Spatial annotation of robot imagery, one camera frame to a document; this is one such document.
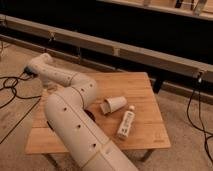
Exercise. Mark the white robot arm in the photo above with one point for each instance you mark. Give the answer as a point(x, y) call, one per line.
point(65, 108)

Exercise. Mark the white paper cup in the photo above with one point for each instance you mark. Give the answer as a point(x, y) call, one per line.
point(110, 105)

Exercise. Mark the wooden table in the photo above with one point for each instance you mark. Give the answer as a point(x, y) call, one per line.
point(147, 131)

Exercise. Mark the purple bowl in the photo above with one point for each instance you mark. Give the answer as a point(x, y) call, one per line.
point(90, 114)

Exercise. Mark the white plastic bottle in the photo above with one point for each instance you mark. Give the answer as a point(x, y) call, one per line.
point(125, 125)

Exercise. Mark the black power adapter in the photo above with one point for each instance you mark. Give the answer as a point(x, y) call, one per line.
point(27, 71)

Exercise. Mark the long wooden beam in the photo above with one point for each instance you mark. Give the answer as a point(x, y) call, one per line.
point(179, 65)

